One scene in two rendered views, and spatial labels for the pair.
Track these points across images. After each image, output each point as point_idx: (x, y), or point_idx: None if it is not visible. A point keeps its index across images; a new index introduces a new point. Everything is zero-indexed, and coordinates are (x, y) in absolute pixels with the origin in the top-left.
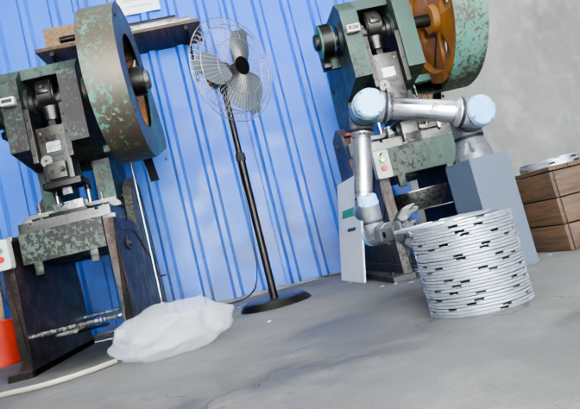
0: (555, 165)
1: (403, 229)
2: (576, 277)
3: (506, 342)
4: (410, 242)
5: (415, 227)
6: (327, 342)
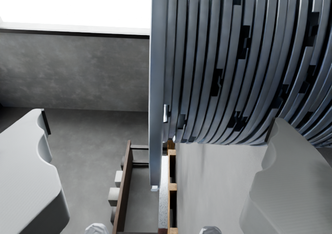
0: None
1: (157, 23)
2: (257, 163)
3: None
4: (273, 173)
5: (158, 129)
6: None
